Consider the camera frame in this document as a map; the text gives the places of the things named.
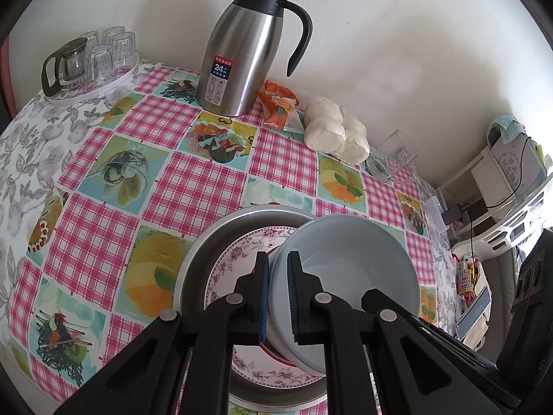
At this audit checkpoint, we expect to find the white power strip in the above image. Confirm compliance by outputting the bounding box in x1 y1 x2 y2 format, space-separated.
424 195 448 233

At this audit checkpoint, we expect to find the orange snack packet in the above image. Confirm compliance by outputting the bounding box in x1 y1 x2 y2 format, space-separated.
259 80 304 133

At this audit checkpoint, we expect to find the pink checked picture tablecloth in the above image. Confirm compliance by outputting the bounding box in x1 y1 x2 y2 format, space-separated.
1 66 441 413

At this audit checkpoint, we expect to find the grey floral white cloth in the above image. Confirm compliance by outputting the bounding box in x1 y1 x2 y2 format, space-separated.
1 59 163 349

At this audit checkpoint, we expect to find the pale blue floral bowl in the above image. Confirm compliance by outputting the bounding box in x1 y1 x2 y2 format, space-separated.
267 214 420 376

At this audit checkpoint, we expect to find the black adapter cable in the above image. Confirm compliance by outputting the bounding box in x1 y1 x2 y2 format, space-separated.
457 135 541 269

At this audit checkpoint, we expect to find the clear glass mug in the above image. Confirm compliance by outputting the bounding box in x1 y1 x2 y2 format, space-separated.
366 129 418 184

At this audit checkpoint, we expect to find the colourful small bottle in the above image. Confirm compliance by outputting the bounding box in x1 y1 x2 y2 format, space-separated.
457 253 479 303

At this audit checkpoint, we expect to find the glass teapot black handle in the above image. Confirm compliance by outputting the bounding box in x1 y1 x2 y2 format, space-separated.
40 37 87 98

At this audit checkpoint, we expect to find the stainless steel thermos jug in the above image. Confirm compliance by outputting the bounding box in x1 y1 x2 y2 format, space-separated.
197 0 313 117

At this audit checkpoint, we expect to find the large stainless steel basin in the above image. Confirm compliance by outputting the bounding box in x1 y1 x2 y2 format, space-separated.
174 205 326 413

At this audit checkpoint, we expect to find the white round tray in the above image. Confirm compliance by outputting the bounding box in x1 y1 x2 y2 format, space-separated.
45 52 141 106

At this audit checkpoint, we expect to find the black power adapter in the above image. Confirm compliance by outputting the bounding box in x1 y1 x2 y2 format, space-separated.
441 204 465 229

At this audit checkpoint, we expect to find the strawberry pattern red-rimmed bowl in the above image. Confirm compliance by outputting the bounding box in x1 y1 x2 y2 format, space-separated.
262 311 295 367

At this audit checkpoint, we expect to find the white shelf unit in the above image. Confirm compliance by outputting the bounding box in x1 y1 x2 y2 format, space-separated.
437 115 552 261

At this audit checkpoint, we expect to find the round pink floral plate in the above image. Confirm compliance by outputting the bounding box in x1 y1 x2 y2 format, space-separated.
203 225 326 390

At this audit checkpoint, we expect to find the bag of white buns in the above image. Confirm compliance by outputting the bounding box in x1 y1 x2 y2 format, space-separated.
304 96 370 165

